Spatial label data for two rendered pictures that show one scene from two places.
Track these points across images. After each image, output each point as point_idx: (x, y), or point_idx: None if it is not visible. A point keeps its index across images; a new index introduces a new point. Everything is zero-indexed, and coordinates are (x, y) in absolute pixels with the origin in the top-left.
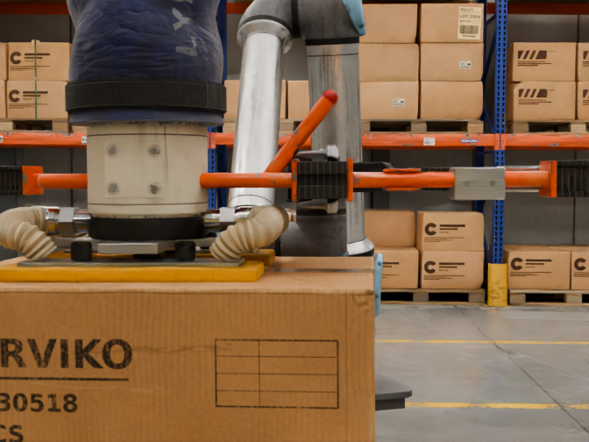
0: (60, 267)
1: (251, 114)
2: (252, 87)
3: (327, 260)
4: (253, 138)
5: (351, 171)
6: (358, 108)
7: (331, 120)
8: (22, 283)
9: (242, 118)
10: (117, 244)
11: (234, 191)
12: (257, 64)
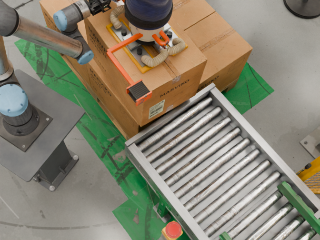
0: (176, 35)
1: (53, 32)
2: (43, 28)
3: (100, 15)
4: (61, 34)
5: None
6: None
7: None
8: (184, 41)
9: (55, 36)
10: (167, 23)
11: (77, 46)
12: (34, 23)
